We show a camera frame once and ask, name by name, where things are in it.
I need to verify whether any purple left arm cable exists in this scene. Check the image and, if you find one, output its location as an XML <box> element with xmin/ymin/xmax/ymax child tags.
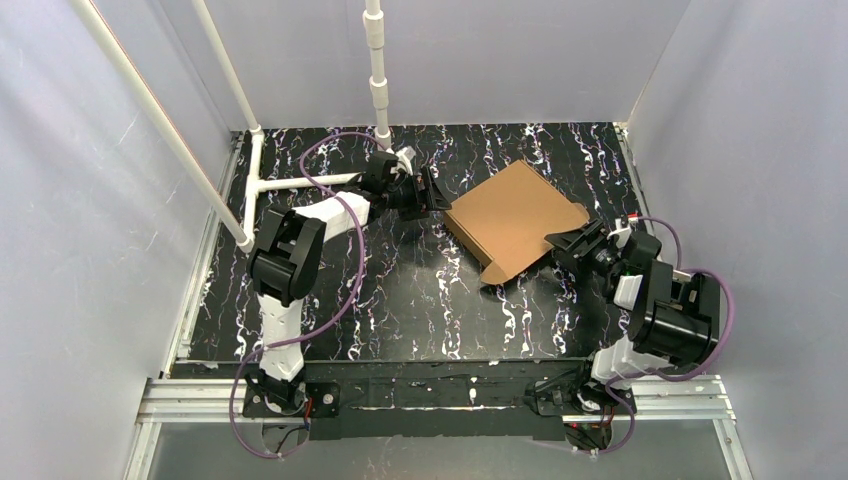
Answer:
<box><xmin>228</xmin><ymin>131</ymin><xmax>399</xmax><ymax>460</ymax></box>

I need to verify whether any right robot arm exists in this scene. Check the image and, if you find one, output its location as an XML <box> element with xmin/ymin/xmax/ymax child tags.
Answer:
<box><xmin>545</xmin><ymin>220</ymin><xmax>722</xmax><ymax>388</ymax></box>

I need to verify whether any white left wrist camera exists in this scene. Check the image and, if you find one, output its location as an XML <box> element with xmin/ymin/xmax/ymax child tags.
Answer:
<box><xmin>394</xmin><ymin>146</ymin><xmax>416</xmax><ymax>175</ymax></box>

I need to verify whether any aluminium rail frame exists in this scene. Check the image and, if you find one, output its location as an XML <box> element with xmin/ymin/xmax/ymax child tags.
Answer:
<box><xmin>125</xmin><ymin>122</ymin><xmax>740</xmax><ymax>479</ymax></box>

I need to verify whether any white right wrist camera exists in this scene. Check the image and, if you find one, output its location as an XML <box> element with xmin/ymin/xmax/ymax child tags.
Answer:
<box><xmin>607</xmin><ymin>214</ymin><xmax>640</xmax><ymax>250</ymax></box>

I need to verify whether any brown cardboard box sheet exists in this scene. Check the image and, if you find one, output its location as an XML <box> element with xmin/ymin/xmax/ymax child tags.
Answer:
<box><xmin>444</xmin><ymin>160</ymin><xmax>590</xmax><ymax>285</ymax></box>

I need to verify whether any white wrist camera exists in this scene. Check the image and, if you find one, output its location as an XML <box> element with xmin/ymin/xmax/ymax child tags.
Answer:
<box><xmin>607</xmin><ymin>214</ymin><xmax>640</xmax><ymax>250</ymax></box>
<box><xmin>394</xmin><ymin>146</ymin><xmax>416</xmax><ymax>175</ymax></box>

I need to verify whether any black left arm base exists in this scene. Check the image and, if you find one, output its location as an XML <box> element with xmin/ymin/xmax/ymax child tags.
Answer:
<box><xmin>242</xmin><ymin>371</ymin><xmax>341</xmax><ymax>420</ymax></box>

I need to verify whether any white pvc pipe frame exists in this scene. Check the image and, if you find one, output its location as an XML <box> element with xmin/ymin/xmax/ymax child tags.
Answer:
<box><xmin>69</xmin><ymin>0</ymin><xmax>395</xmax><ymax>254</ymax></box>

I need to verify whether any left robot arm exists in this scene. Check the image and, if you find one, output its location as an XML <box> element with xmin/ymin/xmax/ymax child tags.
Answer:
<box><xmin>248</xmin><ymin>147</ymin><xmax>451</xmax><ymax>382</ymax></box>

